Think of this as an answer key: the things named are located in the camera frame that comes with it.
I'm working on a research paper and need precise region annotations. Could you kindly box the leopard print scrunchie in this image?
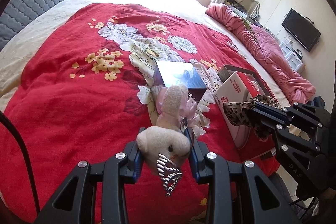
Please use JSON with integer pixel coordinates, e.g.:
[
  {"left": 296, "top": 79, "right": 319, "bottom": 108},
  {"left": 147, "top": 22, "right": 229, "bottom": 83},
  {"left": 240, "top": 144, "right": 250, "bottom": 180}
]
[{"left": 223, "top": 94, "right": 281, "bottom": 140}]

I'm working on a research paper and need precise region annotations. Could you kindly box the beige plush bear with tiara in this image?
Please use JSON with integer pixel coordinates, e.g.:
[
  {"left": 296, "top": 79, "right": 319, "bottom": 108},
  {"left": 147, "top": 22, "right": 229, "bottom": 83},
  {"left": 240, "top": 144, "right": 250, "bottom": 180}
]
[{"left": 136, "top": 85, "right": 197, "bottom": 196}]

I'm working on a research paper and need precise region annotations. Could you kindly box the pink rumpled quilt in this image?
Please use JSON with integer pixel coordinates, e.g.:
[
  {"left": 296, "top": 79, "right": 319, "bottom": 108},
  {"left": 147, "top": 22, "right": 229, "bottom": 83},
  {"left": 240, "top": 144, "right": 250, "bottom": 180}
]
[{"left": 206, "top": 4, "right": 315, "bottom": 104}]

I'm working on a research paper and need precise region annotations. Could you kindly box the white drawer cabinet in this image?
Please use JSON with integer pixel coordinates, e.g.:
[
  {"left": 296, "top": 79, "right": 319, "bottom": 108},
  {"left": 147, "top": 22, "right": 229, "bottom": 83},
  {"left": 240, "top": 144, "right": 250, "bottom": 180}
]
[{"left": 279, "top": 42, "right": 305, "bottom": 74}]

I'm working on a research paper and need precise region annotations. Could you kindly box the red white tissue box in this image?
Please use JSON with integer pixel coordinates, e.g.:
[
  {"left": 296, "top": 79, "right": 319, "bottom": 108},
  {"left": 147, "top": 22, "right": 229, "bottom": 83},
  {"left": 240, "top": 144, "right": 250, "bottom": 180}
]
[{"left": 213, "top": 71, "right": 280, "bottom": 177}]

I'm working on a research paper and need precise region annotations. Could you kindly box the black television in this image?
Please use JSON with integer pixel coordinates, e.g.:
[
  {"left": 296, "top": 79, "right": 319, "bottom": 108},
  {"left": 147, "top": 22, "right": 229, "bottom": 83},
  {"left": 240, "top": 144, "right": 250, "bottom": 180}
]
[{"left": 281, "top": 9, "right": 321, "bottom": 52}]

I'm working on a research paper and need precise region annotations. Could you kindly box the pink book box tray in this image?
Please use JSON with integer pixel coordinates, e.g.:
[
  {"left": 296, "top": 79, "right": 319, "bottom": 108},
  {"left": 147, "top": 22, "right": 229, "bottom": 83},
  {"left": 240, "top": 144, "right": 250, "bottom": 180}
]
[{"left": 218, "top": 65, "right": 273, "bottom": 97}]

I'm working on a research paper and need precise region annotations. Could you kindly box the red floral quilt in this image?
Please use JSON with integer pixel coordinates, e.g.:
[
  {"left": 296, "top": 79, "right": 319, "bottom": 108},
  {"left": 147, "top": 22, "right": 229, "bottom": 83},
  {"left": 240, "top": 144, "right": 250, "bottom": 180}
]
[{"left": 0, "top": 3, "right": 280, "bottom": 224}]

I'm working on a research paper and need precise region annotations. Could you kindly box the cream bed sheet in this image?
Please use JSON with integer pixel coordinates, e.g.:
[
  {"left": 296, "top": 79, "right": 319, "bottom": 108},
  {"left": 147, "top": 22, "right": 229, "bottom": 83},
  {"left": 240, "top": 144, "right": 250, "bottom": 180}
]
[{"left": 1, "top": 0, "right": 290, "bottom": 110}]

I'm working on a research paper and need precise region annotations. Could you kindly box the black cable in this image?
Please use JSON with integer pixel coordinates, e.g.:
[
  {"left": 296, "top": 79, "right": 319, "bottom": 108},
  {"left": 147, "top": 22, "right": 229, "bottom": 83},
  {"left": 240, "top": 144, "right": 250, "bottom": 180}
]
[{"left": 0, "top": 110, "right": 42, "bottom": 214}]

